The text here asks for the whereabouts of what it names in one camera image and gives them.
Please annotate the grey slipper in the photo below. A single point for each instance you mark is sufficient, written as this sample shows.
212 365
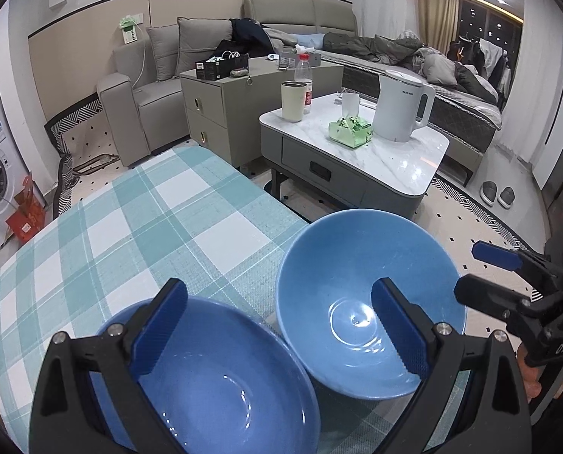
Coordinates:
489 193
506 197

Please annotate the black box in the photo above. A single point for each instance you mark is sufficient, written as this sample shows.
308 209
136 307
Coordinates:
215 68

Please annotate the red cap plastic bottle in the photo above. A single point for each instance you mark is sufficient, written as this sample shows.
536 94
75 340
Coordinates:
303 80

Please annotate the grey sofa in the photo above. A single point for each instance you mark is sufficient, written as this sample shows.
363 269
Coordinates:
130 113

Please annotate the cream tumbler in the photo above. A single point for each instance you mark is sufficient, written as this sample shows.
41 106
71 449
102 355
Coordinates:
293 101

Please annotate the wall panel with green bag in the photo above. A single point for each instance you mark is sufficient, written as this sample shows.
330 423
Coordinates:
131 30

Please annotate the green tissue pack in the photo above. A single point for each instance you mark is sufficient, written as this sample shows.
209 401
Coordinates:
350 132

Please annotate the person's right hand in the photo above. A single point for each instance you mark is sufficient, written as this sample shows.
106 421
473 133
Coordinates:
530 380

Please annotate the white electric kettle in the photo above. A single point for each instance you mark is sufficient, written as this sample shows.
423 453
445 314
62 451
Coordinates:
397 104

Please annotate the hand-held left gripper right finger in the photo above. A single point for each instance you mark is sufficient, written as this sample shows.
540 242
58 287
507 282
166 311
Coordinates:
399 326

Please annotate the grey drawer cabinet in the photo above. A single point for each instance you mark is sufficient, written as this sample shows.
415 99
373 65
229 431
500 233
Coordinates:
224 118

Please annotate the marble top coffee table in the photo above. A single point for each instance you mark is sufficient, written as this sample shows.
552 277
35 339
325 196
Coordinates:
404 161

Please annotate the person's dark clothing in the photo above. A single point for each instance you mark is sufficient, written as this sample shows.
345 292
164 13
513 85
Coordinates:
560 425

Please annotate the blue bowl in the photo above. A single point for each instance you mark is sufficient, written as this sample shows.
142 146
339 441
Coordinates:
338 265
224 388

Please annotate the beige curtain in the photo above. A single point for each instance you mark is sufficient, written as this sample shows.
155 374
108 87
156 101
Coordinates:
435 14

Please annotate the teal white checked tablecloth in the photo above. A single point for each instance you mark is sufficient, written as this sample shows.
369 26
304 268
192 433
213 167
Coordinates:
120 227

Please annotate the grey cushion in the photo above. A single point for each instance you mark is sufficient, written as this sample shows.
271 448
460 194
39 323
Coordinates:
163 52
201 47

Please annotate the clothes on rack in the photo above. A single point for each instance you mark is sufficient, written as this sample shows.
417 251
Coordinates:
485 61

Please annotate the black jacket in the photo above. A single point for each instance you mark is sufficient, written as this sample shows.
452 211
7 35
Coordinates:
248 33

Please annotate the red cardboard box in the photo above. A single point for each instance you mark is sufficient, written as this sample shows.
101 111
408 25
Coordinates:
26 213

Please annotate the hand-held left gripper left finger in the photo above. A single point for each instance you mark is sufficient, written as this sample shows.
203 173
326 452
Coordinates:
161 326

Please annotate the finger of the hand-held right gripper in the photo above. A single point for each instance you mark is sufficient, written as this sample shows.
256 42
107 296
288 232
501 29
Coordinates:
489 293
496 255

